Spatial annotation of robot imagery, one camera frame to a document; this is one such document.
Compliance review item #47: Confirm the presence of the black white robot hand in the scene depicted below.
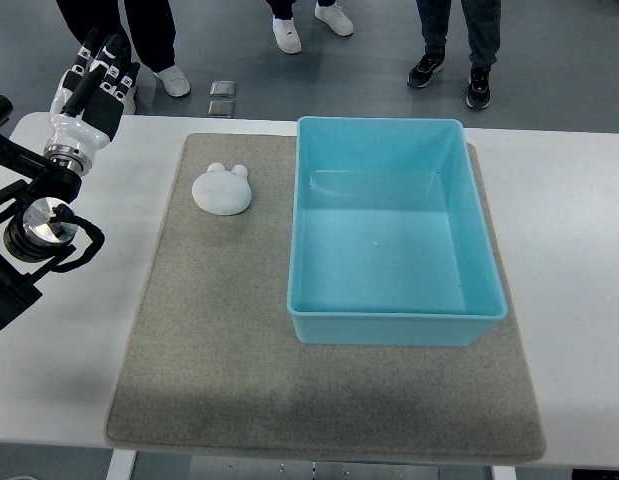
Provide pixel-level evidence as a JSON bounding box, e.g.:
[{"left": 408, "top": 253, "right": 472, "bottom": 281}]
[{"left": 43, "top": 27, "right": 140, "bottom": 176}]

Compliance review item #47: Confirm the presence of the white bunny plush toy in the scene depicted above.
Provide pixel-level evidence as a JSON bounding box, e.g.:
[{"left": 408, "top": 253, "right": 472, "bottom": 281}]
[{"left": 191, "top": 162, "right": 252, "bottom": 216}]

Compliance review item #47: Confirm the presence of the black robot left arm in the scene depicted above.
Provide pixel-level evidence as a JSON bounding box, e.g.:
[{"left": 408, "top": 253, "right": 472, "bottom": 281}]
[{"left": 0, "top": 95, "right": 105, "bottom": 331}]

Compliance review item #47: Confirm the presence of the blue plastic box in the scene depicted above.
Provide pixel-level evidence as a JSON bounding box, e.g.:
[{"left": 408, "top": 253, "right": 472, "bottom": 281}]
[{"left": 287, "top": 116, "right": 509, "bottom": 346}]

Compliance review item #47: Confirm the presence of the person in black trousers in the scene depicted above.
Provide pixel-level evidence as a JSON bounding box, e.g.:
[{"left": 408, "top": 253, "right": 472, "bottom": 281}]
[{"left": 57, "top": 0, "right": 191, "bottom": 98}]

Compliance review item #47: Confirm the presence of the upper metal floor plate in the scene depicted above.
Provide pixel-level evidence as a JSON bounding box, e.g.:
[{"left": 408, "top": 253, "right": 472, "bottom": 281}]
[{"left": 210, "top": 80, "right": 237, "bottom": 98}]

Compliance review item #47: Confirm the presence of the person with white sneakers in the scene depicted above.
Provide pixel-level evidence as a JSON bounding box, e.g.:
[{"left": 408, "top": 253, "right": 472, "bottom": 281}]
[{"left": 266, "top": 0, "right": 355, "bottom": 55}]

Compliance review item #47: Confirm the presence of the grey felt mat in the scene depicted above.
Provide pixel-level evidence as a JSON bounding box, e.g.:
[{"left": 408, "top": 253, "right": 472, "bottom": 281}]
[{"left": 104, "top": 133, "right": 546, "bottom": 464}]

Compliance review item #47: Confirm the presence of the left white table leg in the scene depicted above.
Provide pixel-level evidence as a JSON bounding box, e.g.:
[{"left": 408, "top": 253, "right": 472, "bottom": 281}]
[{"left": 105, "top": 449, "right": 137, "bottom": 480}]

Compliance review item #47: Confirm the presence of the white table leg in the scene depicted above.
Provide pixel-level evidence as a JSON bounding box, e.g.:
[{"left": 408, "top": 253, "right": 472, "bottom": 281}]
[
  {"left": 491, "top": 465, "right": 517, "bottom": 480},
  {"left": 105, "top": 449, "right": 137, "bottom": 480}
]

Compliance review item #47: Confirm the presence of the person with black sneakers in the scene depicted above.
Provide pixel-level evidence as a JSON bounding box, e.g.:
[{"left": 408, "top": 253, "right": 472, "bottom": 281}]
[{"left": 407, "top": 0, "right": 502, "bottom": 109}]

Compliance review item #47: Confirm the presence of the right white table leg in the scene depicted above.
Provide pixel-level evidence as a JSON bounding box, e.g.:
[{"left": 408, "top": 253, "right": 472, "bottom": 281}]
[{"left": 491, "top": 465, "right": 517, "bottom": 480}]

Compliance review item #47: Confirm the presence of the metal table base plate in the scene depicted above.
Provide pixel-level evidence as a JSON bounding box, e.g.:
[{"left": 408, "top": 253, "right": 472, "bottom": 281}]
[{"left": 188, "top": 456, "right": 493, "bottom": 480}]

